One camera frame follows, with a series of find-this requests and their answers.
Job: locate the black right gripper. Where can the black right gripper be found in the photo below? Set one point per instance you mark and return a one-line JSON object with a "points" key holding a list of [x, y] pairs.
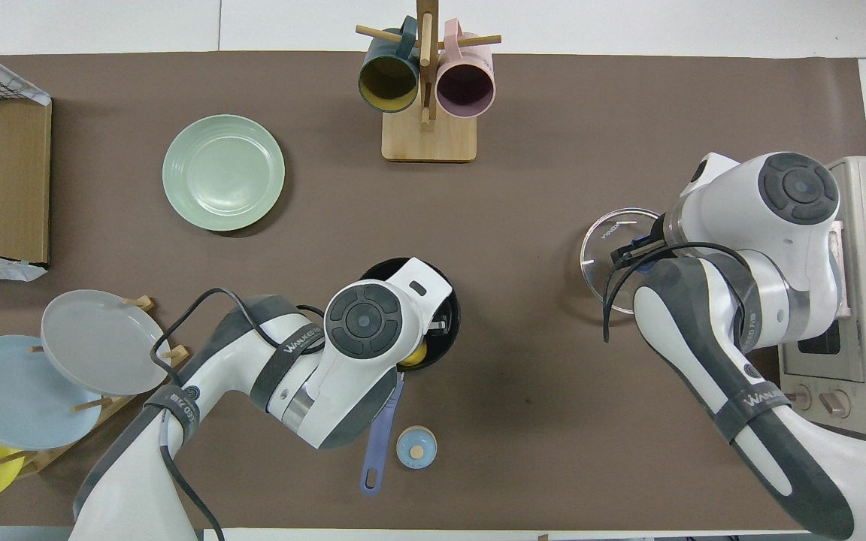
{"points": [[651, 248]]}

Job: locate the glass lid with blue knob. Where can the glass lid with blue knob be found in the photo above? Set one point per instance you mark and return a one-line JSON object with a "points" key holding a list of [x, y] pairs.
{"points": [[598, 248]]}

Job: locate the yellow potato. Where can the yellow potato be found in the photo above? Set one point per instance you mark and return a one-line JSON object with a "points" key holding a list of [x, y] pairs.
{"points": [[414, 356]]}

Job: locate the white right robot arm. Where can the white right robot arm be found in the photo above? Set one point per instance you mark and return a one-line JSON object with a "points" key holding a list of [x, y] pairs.
{"points": [[799, 188]]}

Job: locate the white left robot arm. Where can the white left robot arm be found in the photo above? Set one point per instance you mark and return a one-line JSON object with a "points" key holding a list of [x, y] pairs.
{"points": [[361, 323]]}

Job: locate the green plate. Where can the green plate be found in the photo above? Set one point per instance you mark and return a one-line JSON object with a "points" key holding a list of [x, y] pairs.
{"points": [[222, 173]]}

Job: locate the grey plate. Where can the grey plate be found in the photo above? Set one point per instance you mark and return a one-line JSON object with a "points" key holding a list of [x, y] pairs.
{"points": [[102, 342]]}

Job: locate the wooden plate rack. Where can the wooden plate rack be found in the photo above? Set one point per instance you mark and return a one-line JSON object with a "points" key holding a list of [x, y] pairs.
{"points": [[110, 406]]}

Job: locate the light blue plate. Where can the light blue plate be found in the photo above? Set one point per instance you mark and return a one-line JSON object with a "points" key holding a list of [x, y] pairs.
{"points": [[12, 394]]}

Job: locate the brown table mat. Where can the brown table mat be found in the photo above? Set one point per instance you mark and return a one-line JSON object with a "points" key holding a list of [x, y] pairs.
{"points": [[628, 113]]}

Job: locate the pink mug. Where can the pink mug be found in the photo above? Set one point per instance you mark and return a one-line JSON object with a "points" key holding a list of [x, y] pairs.
{"points": [[465, 86]]}

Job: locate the wooden mug tree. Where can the wooden mug tree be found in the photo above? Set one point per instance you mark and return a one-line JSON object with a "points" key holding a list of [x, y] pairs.
{"points": [[429, 139]]}

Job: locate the dark teal mug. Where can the dark teal mug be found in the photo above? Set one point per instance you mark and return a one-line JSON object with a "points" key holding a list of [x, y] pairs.
{"points": [[388, 79]]}

